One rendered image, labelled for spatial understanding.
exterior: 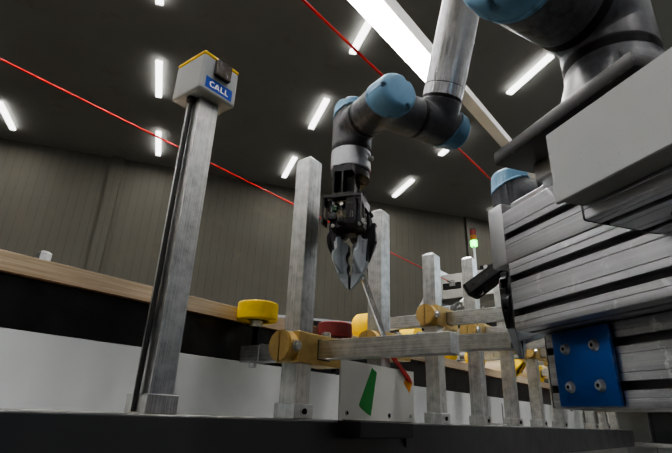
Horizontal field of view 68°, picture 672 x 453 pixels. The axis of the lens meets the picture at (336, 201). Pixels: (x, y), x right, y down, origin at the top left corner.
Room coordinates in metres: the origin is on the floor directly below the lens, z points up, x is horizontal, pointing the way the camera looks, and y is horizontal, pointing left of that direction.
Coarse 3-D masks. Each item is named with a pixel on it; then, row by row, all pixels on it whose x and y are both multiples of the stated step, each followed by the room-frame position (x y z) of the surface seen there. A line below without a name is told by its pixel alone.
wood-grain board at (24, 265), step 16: (0, 256) 0.66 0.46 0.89; (16, 256) 0.68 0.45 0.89; (16, 272) 0.68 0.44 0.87; (32, 272) 0.70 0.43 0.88; (48, 272) 0.71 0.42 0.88; (64, 272) 0.73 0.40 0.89; (80, 272) 0.75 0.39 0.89; (80, 288) 0.76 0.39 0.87; (96, 288) 0.77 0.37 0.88; (112, 288) 0.79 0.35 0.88; (128, 288) 0.82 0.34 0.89; (144, 288) 0.84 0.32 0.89; (192, 304) 0.92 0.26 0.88; (208, 304) 0.94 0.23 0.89; (224, 304) 0.97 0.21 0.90; (352, 336) 1.31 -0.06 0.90; (464, 368) 1.84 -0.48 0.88; (544, 384) 2.56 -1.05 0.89
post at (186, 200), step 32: (192, 128) 0.64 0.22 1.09; (192, 160) 0.64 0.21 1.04; (192, 192) 0.65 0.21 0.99; (192, 224) 0.66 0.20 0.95; (160, 256) 0.64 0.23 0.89; (192, 256) 0.66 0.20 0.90; (160, 288) 0.65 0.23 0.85; (160, 320) 0.64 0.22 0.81; (160, 352) 0.64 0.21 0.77; (160, 384) 0.65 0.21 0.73
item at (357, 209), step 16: (336, 176) 0.79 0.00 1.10; (352, 176) 0.80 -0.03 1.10; (368, 176) 0.81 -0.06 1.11; (336, 192) 0.80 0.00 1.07; (352, 192) 0.79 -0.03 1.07; (336, 208) 0.79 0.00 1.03; (352, 208) 0.78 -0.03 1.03; (368, 208) 0.82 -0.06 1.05; (336, 224) 0.80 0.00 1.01; (352, 224) 0.78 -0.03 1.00; (368, 224) 0.82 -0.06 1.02
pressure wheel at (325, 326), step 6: (318, 324) 1.18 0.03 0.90; (324, 324) 1.15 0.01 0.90; (330, 324) 1.15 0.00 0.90; (336, 324) 1.15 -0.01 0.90; (342, 324) 1.15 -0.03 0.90; (348, 324) 1.16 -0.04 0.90; (318, 330) 1.17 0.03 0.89; (324, 330) 1.15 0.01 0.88; (330, 330) 1.15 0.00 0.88; (336, 330) 1.15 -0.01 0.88; (342, 330) 1.15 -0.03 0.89; (348, 330) 1.16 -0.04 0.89; (336, 336) 1.15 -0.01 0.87; (342, 336) 1.15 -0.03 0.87; (348, 336) 1.16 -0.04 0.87
